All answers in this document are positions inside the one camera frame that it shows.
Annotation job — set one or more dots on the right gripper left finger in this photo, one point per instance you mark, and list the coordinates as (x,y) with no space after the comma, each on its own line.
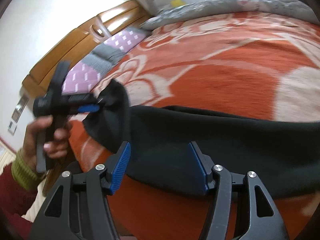
(76,207)

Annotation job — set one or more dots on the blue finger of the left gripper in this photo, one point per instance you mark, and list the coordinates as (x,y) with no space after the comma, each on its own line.
(88,108)

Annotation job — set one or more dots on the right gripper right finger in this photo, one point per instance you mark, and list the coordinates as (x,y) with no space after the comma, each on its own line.
(257,216)

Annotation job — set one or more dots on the black pants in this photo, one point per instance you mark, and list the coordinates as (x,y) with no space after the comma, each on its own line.
(285,155)

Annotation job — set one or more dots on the person's left hand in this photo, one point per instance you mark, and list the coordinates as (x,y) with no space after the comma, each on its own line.
(55,149)

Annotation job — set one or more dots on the purple grey pillow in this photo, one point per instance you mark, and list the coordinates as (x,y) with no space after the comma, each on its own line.
(88,72)

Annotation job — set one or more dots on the wooden headboard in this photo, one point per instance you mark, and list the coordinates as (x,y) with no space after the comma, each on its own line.
(81,40)

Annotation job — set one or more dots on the red sleeve green cuff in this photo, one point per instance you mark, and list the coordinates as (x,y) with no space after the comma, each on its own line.
(18,187)

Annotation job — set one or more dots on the orange white floral blanket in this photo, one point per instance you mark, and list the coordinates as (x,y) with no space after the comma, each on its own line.
(251,64)

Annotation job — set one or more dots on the grey floral quilt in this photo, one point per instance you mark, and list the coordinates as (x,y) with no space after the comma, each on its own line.
(291,8)

